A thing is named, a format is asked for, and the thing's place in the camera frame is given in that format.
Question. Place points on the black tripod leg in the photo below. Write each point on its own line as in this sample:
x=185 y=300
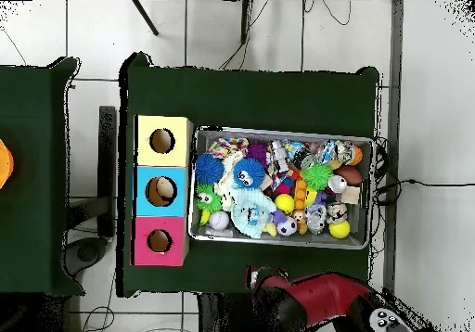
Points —
x=146 y=18
x=245 y=20

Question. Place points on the green covered side table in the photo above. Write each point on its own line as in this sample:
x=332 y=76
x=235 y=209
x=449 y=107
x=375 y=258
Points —
x=33 y=217

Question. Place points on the wooden box with three holes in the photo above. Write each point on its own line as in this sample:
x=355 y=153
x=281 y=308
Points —
x=178 y=157

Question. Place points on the polka dot cloth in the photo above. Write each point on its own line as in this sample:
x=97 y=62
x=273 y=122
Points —
x=227 y=146

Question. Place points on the dark green table cloth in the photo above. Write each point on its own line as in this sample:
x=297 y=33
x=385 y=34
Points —
x=252 y=98

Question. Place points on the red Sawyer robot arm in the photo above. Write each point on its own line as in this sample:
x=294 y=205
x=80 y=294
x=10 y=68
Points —
x=326 y=295

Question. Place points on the grey round floor base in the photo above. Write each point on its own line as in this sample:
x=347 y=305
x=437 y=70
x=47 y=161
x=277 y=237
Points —
x=87 y=252

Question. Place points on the orange object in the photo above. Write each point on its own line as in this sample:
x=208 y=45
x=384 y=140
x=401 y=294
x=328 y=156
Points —
x=5 y=165

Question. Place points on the purple spiky toy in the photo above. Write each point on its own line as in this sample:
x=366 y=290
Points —
x=256 y=150

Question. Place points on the black and white soccer ball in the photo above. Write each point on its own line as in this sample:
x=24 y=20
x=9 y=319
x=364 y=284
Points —
x=287 y=227

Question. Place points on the black stand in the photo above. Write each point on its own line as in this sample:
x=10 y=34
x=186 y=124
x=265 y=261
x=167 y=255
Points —
x=107 y=143

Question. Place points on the green spiky ball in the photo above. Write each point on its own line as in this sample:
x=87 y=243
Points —
x=317 y=175

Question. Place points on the silver mesh bin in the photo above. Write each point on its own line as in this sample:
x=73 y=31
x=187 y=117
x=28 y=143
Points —
x=315 y=240

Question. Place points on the white baseball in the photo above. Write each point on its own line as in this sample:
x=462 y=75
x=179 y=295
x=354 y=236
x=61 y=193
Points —
x=219 y=220

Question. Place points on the light blue knitted cloth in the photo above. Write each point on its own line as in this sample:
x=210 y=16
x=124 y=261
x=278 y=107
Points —
x=252 y=213

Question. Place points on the blue spiky ball with eyes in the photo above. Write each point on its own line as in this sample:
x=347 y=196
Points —
x=248 y=172

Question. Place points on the yellow smiley ball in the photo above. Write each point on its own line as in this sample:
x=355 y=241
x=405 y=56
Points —
x=284 y=203

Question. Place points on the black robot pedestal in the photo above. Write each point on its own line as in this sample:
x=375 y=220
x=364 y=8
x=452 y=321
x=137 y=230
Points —
x=222 y=313

